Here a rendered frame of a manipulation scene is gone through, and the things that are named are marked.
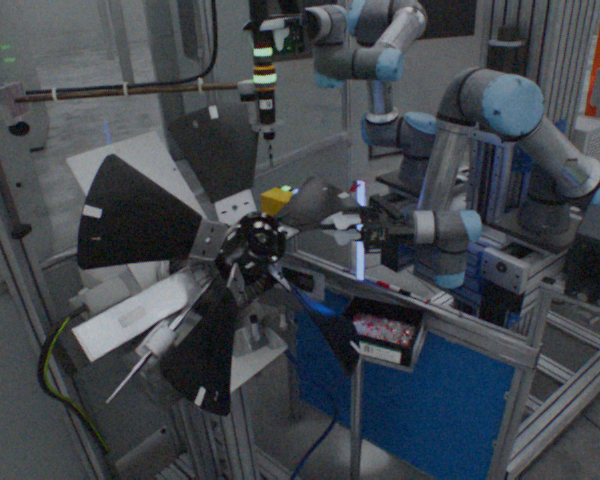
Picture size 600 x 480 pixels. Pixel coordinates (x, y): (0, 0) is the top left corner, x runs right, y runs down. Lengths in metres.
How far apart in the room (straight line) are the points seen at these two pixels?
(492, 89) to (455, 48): 4.36
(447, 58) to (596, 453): 4.04
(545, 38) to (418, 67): 3.60
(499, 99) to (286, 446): 1.61
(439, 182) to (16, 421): 1.50
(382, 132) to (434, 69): 3.58
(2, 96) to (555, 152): 1.24
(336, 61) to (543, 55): 0.68
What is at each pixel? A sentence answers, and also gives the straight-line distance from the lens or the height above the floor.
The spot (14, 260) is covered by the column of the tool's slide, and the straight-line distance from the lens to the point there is 1.40.
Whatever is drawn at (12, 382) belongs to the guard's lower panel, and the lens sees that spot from 1.76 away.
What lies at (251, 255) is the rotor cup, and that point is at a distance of 0.97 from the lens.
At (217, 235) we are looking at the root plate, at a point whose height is 1.23.
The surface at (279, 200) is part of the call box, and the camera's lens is 1.55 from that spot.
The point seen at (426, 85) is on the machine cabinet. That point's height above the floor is 0.71.
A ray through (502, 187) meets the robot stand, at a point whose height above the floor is 1.08.
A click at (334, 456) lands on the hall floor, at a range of 2.11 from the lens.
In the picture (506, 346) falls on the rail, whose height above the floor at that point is 0.84.
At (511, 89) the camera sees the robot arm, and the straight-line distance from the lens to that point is 1.05.
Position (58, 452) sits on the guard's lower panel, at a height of 0.28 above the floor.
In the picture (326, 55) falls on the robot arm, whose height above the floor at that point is 1.54.
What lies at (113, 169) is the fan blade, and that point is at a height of 1.41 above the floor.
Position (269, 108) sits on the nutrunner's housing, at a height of 1.47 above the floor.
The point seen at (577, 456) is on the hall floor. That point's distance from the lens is 2.32.
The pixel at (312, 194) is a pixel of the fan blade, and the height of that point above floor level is 1.20.
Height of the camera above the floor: 1.70
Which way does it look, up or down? 28 degrees down
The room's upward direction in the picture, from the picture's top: 4 degrees counter-clockwise
